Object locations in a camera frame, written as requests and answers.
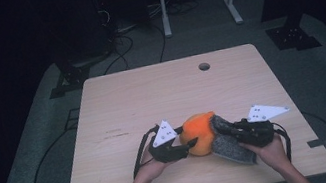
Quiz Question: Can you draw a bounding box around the thin black floor cable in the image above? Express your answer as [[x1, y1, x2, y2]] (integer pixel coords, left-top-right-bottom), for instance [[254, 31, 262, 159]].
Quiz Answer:
[[97, 32, 140, 76], [152, 21, 171, 64]]

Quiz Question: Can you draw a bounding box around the person's left hand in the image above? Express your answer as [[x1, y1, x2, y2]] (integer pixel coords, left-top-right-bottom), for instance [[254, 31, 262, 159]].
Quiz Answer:
[[128, 142, 175, 183]]

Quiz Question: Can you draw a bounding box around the orange plush toy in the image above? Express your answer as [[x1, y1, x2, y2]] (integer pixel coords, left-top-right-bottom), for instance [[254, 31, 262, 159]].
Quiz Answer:
[[175, 110, 223, 160]]

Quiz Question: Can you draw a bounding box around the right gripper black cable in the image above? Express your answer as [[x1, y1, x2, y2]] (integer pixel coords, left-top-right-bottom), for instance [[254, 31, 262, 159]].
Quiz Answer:
[[272, 119, 296, 165]]

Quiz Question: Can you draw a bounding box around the black stand base plate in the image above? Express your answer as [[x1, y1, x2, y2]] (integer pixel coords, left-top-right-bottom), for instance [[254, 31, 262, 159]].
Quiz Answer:
[[44, 61, 95, 100], [263, 10, 324, 57]]

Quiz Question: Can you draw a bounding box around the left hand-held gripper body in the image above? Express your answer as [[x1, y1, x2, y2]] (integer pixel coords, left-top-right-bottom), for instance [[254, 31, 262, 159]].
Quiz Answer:
[[143, 115, 192, 167]]

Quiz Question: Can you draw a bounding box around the grey knitted cloth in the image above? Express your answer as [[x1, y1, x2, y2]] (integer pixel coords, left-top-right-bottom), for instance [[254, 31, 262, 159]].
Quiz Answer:
[[205, 109, 260, 173]]

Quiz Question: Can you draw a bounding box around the person's right hand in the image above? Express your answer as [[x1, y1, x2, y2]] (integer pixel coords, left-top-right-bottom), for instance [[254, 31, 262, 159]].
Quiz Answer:
[[238, 132, 294, 181]]

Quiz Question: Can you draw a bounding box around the grey tape strip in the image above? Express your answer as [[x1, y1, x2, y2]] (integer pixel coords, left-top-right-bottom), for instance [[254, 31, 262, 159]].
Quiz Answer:
[[306, 137, 326, 152]]

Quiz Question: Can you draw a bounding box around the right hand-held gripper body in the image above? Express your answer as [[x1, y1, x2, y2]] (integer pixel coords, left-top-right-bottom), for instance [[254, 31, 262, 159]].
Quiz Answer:
[[232, 98, 297, 152]]

